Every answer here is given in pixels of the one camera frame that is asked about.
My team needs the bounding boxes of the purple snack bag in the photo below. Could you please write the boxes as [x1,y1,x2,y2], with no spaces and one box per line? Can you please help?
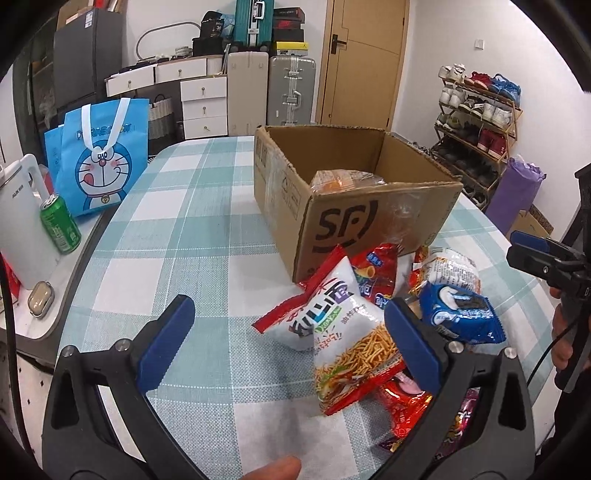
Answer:
[435,387,480,460]

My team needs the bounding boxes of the blue Oreo cookie pack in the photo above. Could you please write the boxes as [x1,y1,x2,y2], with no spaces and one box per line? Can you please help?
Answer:
[419,282,506,345]

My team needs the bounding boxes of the white noodle snack bag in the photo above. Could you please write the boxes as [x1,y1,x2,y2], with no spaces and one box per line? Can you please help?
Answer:
[252,246,405,416]

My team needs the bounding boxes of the packaged bread loaf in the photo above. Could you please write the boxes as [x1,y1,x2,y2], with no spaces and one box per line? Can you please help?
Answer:
[310,169,386,193]

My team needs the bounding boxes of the right hand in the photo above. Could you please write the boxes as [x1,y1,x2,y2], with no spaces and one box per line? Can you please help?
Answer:
[551,303,573,371]

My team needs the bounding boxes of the left hand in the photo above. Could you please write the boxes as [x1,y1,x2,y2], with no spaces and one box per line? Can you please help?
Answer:
[242,456,301,480]

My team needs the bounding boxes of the small cardboard floor box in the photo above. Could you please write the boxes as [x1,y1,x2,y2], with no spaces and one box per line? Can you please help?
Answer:
[506,205,554,238]

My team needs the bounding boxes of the purple yoga mat bag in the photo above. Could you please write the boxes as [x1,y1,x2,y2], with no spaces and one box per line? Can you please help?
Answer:
[486,155,546,234]

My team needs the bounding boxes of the small white snack pack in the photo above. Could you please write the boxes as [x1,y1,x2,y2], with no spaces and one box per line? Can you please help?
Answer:
[408,246,481,295]

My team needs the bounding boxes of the red spicy snack bag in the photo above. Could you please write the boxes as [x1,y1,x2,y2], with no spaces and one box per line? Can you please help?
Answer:
[377,372,433,452]

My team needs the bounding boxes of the wooden shoe rack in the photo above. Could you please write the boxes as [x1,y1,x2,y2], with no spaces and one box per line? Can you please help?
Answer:
[430,63,522,211]

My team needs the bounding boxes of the red chip bag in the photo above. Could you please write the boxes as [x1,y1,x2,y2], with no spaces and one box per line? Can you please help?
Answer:
[349,243,399,309]

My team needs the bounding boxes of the beige earbuds case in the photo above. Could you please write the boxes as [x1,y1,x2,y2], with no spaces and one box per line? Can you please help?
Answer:
[27,281,55,319]

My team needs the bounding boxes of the white electric kettle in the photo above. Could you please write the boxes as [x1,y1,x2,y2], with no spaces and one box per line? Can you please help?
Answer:
[0,154,60,290]

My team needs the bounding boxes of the SF cardboard box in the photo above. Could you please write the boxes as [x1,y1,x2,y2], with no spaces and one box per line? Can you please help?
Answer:
[253,125,463,282]

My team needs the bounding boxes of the green soda can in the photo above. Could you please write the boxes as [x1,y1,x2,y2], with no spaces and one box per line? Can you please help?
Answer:
[40,193,82,255]

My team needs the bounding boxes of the checkered teal tablecloth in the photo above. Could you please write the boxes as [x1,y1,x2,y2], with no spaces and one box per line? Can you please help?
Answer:
[41,135,562,480]

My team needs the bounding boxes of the wooden door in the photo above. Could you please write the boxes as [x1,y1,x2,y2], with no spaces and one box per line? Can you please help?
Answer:
[315,0,411,129]

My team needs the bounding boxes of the blue Doraemon tote bag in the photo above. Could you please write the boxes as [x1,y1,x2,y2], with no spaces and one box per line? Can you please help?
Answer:
[44,97,149,217]

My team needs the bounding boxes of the silver suitcase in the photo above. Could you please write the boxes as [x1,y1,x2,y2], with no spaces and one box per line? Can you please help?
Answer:
[266,55,315,126]

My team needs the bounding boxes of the stacked shoe boxes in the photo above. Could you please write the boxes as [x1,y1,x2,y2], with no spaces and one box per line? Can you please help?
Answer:
[271,7,308,56]

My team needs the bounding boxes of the beige suitcase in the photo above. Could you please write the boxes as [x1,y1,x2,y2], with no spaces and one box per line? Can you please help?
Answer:
[228,52,269,136]

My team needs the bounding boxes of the wicker laundry basket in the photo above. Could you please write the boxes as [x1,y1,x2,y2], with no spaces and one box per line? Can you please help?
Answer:
[148,94,175,140]

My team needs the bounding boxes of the teal suitcase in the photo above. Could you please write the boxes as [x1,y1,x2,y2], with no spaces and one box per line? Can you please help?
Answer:
[230,0,274,53]

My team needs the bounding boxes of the white drawer desk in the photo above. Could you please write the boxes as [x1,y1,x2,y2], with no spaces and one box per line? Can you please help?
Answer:
[105,55,228,140]

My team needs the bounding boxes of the black refrigerator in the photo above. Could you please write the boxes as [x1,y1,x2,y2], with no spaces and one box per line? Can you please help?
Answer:
[53,8,124,113]

